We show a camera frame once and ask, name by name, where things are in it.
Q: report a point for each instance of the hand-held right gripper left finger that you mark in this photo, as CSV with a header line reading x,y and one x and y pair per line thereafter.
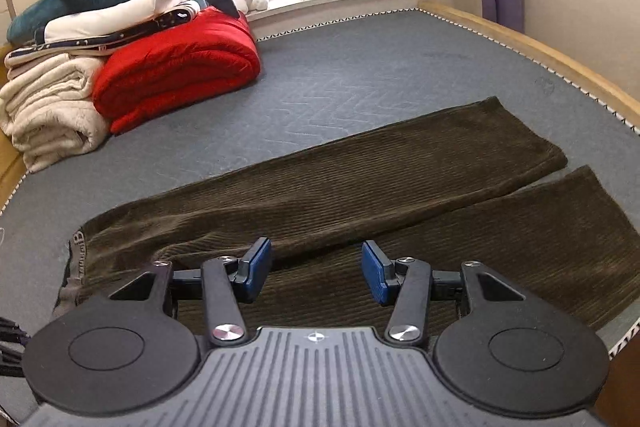
x,y
257,268

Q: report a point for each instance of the grey quilted mattress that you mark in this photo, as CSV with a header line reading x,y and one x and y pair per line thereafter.
x,y
350,72

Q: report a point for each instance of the white folded blanket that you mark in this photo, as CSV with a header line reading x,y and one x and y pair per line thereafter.
x,y
120,14

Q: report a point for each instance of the cream folded blanket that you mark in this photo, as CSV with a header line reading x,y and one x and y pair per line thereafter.
x,y
50,112

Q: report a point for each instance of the red folded blanket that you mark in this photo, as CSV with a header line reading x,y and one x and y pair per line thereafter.
x,y
175,67

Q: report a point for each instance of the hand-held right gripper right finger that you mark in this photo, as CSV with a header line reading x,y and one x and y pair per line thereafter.
x,y
377,272

